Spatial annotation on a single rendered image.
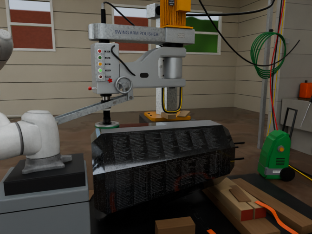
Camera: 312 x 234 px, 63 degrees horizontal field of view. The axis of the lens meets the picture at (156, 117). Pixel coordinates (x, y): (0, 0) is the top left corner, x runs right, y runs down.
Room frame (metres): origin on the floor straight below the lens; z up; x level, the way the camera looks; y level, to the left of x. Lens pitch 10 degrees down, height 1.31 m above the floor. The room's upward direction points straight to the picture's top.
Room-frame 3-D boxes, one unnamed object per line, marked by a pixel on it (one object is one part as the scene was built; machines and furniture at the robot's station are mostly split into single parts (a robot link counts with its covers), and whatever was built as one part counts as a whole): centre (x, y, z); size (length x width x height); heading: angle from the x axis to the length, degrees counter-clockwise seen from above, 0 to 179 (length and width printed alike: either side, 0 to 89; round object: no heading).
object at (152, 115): (3.18, -0.13, 0.76); 0.49 x 0.49 x 0.05; 14
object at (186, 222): (1.84, -0.15, 0.07); 0.30 x 0.12 x 0.12; 102
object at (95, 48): (2.12, 0.46, 1.37); 0.08 x 0.03 x 0.28; 114
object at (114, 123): (2.26, 0.44, 0.84); 0.21 x 0.21 x 0.01
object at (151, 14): (3.15, 0.02, 2.00); 0.20 x 0.18 x 0.15; 14
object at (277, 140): (3.06, -1.50, 0.43); 0.35 x 0.35 x 0.87; 89
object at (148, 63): (2.40, 0.08, 1.30); 0.74 x 0.23 x 0.49; 114
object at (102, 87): (2.29, 0.37, 1.32); 0.36 x 0.22 x 0.45; 114
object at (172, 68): (2.53, -0.16, 1.34); 0.19 x 0.19 x 0.20
